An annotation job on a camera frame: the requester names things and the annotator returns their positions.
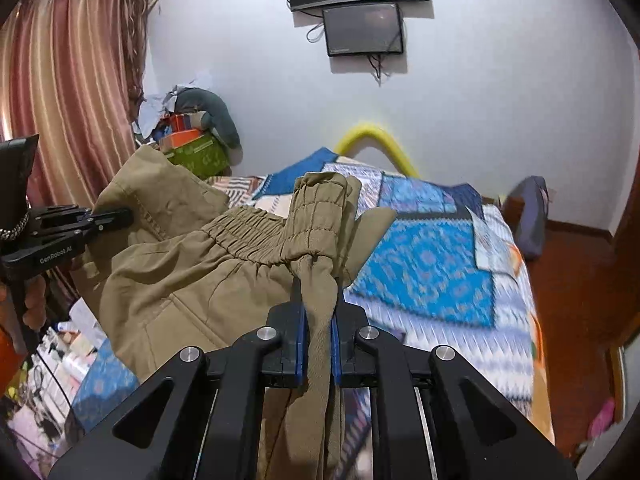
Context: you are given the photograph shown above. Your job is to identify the floor clutter pile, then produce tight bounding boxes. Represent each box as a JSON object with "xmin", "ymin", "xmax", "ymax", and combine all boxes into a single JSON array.
[{"xmin": 0, "ymin": 300, "xmax": 116, "ymax": 466}]

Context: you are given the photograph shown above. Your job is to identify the pink slipper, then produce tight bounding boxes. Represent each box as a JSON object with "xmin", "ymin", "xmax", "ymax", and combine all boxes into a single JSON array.
[{"xmin": 589, "ymin": 397, "xmax": 617, "ymax": 438}]

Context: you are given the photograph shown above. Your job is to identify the green printed box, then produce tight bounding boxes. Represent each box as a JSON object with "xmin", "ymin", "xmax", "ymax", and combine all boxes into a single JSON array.
[{"xmin": 167, "ymin": 132, "xmax": 232, "ymax": 181}]

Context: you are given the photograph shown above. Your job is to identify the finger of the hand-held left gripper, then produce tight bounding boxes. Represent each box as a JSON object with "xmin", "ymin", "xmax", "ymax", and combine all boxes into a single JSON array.
[{"xmin": 30, "ymin": 204, "xmax": 134, "ymax": 249}]

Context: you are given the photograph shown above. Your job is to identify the pile of pale clothes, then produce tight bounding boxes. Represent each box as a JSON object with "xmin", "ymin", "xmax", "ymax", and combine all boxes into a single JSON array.
[{"xmin": 132, "ymin": 72, "xmax": 211, "ymax": 141}]

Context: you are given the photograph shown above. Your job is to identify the orange box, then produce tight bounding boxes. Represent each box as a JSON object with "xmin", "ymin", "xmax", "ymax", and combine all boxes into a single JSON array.
[{"xmin": 159, "ymin": 129, "xmax": 203, "ymax": 153}]

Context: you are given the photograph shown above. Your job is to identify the yellow padded bed rail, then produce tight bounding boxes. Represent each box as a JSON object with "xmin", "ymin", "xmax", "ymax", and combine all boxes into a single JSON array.
[{"xmin": 334, "ymin": 121, "xmax": 421, "ymax": 179}]

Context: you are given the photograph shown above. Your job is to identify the blue patchwork blanket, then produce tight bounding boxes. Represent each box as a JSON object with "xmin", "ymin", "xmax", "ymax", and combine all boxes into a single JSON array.
[{"xmin": 70, "ymin": 147, "xmax": 556, "ymax": 461}]

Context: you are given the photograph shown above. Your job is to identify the small black monitor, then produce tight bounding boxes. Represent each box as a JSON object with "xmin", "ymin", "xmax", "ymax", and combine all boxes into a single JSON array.
[{"xmin": 322, "ymin": 2, "xmax": 405, "ymax": 58}]

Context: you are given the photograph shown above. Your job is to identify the hanging black cable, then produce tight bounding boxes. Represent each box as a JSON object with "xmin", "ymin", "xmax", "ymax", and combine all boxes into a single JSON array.
[{"xmin": 367, "ymin": 54, "xmax": 396, "ymax": 86}]

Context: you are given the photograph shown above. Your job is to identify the person's left hand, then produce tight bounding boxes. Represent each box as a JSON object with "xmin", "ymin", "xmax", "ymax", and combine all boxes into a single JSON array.
[{"xmin": 22, "ymin": 275, "xmax": 49, "ymax": 332}]

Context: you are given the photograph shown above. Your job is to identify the grey backpack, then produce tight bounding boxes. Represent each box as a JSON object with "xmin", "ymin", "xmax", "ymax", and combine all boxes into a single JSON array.
[{"xmin": 505, "ymin": 176, "xmax": 550, "ymax": 261}]

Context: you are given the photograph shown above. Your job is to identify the olive green pants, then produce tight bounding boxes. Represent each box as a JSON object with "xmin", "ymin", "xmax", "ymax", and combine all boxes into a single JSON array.
[{"xmin": 75, "ymin": 145, "xmax": 398, "ymax": 480}]

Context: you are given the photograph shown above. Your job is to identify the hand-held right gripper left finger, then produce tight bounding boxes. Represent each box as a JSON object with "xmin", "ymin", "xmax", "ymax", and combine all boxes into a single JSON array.
[{"xmin": 47, "ymin": 275, "xmax": 307, "ymax": 480}]

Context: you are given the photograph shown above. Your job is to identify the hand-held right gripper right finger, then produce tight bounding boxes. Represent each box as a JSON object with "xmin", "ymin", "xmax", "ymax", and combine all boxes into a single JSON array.
[{"xmin": 330, "ymin": 282, "xmax": 578, "ymax": 480}]

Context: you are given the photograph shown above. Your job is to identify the striped pink curtain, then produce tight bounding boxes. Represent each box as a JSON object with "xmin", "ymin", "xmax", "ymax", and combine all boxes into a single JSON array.
[{"xmin": 0, "ymin": 0, "xmax": 153, "ymax": 311}]

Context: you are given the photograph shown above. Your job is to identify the striped orange blanket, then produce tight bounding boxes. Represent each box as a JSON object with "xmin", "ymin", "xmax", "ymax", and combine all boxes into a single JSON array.
[{"xmin": 207, "ymin": 175, "xmax": 268, "ymax": 202}]

